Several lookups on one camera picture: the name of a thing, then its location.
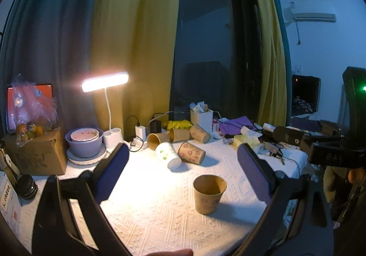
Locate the tablet with red screen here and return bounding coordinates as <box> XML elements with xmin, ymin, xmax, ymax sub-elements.
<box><xmin>6</xmin><ymin>83</ymin><xmax>55</xmax><ymax>133</ymax></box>

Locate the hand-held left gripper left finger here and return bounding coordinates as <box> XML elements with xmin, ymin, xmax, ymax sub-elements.
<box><xmin>32</xmin><ymin>142</ymin><xmax>135</xmax><ymax>256</ymax></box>

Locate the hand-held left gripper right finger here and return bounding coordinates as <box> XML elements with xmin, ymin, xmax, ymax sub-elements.
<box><xmin>234</xmin><ymin>143</ymin><xmax>311</xmax><ymax>256</ymax></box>

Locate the dark glass window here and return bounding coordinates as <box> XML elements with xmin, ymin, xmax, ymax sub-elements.
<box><xmin>169</xmin><ymin>0</ymin><xmax>264</xmax><ymax>128</ymax></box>

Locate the white labelled box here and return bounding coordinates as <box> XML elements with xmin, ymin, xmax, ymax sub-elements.
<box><xmin>0</xmin><ymin>172</ymin><xmax>23</xmax><ymax>242</ymax></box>

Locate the cardboard box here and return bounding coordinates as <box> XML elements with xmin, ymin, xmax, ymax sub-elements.
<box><xmin>2</xmin><ymin>127</ymin><xmax>68</xmax><ymax>176</ymax></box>

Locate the purple cloth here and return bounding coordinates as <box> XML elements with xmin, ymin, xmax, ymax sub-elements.
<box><xmin>219</xmin><ymin>116</ymin><xmax>258</xmax><ymax>135</ymax></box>

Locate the white paper cup green print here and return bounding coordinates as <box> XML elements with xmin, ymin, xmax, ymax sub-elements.
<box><xmin>155</xmin><ymin>142</ymin><xmax>183</xmax><ymax>171</ymax></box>

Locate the yellow tissue pack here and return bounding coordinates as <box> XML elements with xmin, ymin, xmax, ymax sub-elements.
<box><xmin>233</xmin><ymin>133</ymin><xmax>262</xmax><ymax>149</ymax></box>

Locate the white power strip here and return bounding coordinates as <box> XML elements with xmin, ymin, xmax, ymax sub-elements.
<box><xmin>126</xmin><ymin>136</ymin><xmax>149</xmax><ymax>153</ymax></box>

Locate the yellow curtain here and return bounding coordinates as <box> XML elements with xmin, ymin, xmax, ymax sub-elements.
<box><xmin>244</xmin><ymin>0</ymin><xmax>292</xmax><ymax>128</ymax></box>
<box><xmin>90</xmin><ymin>0</ymin><xmax>183</xmax><ymax>138</ymax></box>

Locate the blue curtain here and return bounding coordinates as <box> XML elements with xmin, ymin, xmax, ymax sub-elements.
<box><xmin>0</xmin><ymin>0</ymin><xmax>109</xmax><ymax>142</ymax></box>

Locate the person's left hand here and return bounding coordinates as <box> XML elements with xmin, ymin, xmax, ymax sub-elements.
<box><xmin>144</xmin><ymin>248</ymin><xmax>194</xmax><ymax>256</ymax></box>

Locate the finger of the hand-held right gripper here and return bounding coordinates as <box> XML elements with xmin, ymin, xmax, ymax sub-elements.
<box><xmin>272</xmin><ymin>126</ymin><xmax>313</xmax><ymax>151</ymax></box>

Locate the black monitor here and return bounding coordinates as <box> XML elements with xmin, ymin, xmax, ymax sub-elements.
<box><xmin>292</xmin><ymin>74</ymin><xmax>321</xmax><ymax>115</ymax></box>

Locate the person's right hand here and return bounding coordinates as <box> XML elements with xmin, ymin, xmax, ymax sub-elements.
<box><xmin>347</xmin><ymin>168</ymin><xmax>361</xmax><ymax>185</ymax></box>

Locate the pink bowl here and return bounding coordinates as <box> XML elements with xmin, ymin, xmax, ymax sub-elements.
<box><xmin>70</xmin><ymin>128</ymin><xmax>100</xmax><ymax>142</ymax></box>

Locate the brown paper cup pink print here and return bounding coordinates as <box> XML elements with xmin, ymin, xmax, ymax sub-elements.
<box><xmin>189</xmin><ymin>124</ymin><xmax>211</xmax><ymax>144</ymax></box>
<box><xmin>178</xmin><ymin>141</ymin><xmax>206</xmax><ymax>165</ymax></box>

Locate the white woven basket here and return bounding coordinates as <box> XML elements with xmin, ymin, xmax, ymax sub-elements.
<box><xmin>190</xmin><ymin>109</ymin><xmax>214</xmax><ymax>133</ymax></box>

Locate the plastic bag of oranges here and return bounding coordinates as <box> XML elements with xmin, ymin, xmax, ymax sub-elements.
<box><xmin>11</xmin><ymin>74</ymin><xmax>59</xmax><ymax>142</ymax></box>

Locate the white textured tablecloth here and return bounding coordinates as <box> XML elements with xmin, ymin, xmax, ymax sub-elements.
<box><xmin>14</xmin><ymin>133</ymin><xmax>308</xmax><ymax>256</ymax></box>

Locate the black round lens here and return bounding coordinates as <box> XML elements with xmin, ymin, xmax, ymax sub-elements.
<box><xmin>16</xmin><ymin>174</ymin><xmax>38</xmax><ymax>200</ymax></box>

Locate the white air conditioner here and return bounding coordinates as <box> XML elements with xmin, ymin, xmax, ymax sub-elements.
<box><xmin>294</xmin><ymin>13</ymin><xmax>336</xmax><ymax>23</ymax></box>

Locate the purple bowl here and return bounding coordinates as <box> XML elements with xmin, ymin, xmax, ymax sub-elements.
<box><xmin>65</xmin><ymin>127</ymin><xmax>104</xmax><ymax>158</ymax></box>

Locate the white plate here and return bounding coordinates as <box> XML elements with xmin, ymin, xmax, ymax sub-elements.
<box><xmin>67</xmin><ymin>144</ymin><xmax>107</xmax><ymax>165</ymax></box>

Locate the plain brown paper cup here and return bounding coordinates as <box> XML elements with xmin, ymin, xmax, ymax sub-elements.
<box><xmin>147</xmin><ymin>132</ymin><xmax>171</xmax><ymax>151</ymax></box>
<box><xmin>193</xmin><ymin>175</ymin><xmax>227</xmax><ymax>215</ymax></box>
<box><xmin>169</xmin><ymin>128</ymin><xmax>191</xmax><ymax>143</ymax></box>

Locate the white desk lamp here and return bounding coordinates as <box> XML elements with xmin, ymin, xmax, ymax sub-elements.
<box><xmin>82</xmin><ymin>72</ymin><xmax>130</xmax><ymax>148</ymax></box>

